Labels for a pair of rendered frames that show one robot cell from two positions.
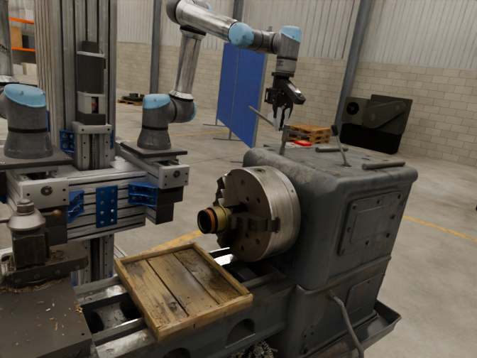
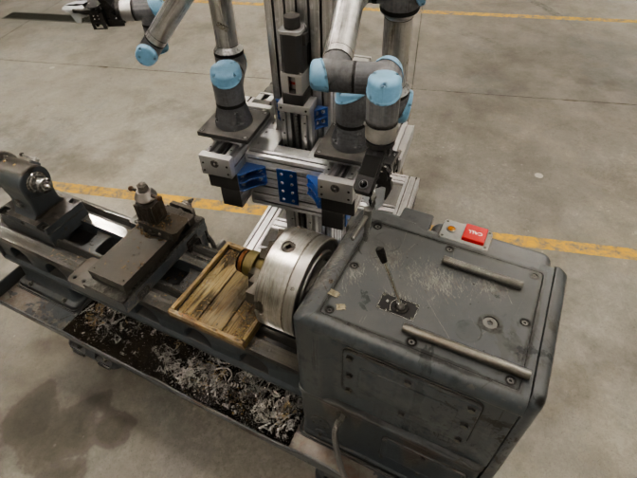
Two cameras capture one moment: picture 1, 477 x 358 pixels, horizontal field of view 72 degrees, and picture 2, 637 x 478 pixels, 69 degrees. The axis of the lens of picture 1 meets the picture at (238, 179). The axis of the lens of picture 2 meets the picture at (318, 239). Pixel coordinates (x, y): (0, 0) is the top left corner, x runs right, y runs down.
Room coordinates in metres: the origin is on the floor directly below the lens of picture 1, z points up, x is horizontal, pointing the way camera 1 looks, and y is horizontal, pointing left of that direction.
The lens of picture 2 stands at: (0.75, -0.92, 2.18)
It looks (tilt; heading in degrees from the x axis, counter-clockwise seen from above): 46 degrees down; 67
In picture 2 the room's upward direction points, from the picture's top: 2 degrees counter-clockwise
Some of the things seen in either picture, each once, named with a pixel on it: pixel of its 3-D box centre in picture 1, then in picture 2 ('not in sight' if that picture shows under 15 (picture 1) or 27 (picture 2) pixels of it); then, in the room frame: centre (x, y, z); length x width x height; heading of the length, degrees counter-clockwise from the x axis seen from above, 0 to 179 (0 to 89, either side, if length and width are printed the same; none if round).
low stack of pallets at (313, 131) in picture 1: (308, 134); not in sight; (9.06, -1.76, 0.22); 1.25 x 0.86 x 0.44; 147
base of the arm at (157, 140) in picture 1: (154, 135); (351, 130); (1.47, 0.41, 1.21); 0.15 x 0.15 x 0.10
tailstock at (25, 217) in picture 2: not in sight; (31, 192); (0.28, 0.88, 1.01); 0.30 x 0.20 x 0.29; 129
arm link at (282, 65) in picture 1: (284, 67); (379, 130); (1.26, -0.11, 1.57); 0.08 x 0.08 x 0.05
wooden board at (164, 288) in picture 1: (180, 281); (235, 290); (0.88, 0.14, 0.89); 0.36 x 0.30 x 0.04; 39
